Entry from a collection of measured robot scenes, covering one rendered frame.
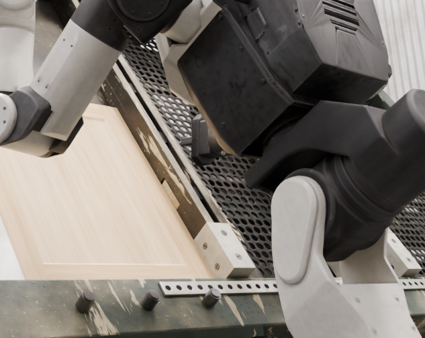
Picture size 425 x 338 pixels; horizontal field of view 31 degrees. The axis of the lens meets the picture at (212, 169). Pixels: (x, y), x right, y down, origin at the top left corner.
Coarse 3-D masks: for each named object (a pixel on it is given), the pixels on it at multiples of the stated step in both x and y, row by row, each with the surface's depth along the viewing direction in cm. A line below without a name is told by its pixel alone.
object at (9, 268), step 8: (0, 216) 129; (0, 224) 127; (0, 232) 126; (0, 240) 124; (8, 240) 125; (0, 248) 123; (8, 248) 124; (0, 256) 121; (8, 256) 122; (0, 264) 120; (8, 264) 121; (16, 264) 122; (0, 272) 119; (8, 272) 120; (16, 272) 120
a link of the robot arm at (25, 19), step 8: (0, 0) 116; (8, 0) 116; (16, 0) 116; (24, 0) 117; (32, 0) 117; (0, 8) 116; (8, 8) 116; (16, 8) 117; (24, 8) 117; (32, 8) 117; (0, 16) 117; (8, 16) 117; (16, 16) 117; (24, 16) 118; (32, 16) 119; (0, 24) 118; (8, 24) 118; (16, 24) 118; (24, 24) 119; (32, 24) 119; (32, 32) 120
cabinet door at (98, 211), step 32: (96, 128) 171; (128, 128) 178; (0, 160) 144; (32, 160) 150; (64, 160) 155; (96, 160) 161; (128, 160) 168; (0, 192) 136; (32, 192) 142; (64, 192) 147; (96, 192) 153; (128, 192) 159; (160, 192) 165; (32, 224) 135; (64, 224) 140; (96, 224) 145; (128, 224) 150; (160, 224) 156; (32, 256) 128; (64, 256) 133; (96, 256) 138; (128, 256) 142; (160, 256) 148; (192, 256) 153
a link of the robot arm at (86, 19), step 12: (84, 0) 110; (96, 0) 108; (84, 12) 109; (96, 12) 108; (108, 12) 108; (84, 24) 109; (96, 24) 108; (108, 24) 109; (120, 24) 109; (96, 36) 109; (108, 36) 109; (120, 36) 110; (120, 48) 112
